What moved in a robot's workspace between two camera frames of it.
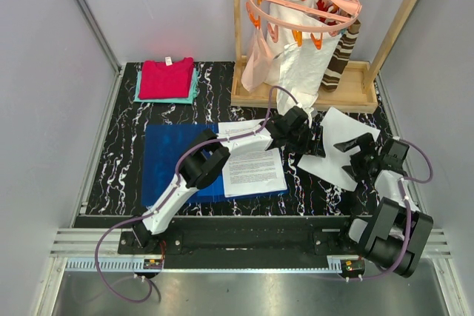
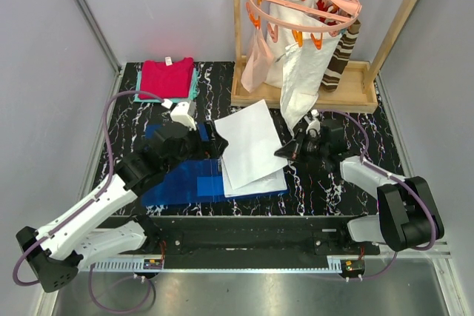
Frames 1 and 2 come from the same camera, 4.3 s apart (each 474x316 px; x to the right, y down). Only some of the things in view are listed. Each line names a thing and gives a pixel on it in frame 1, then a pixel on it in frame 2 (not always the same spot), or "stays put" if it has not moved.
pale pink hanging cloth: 258,65 stays put
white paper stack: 337,127 to 253,160
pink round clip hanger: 302,4 stays put
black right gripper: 365,142 to 290,151
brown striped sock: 347,42 stays put
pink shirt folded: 167,79 stays put
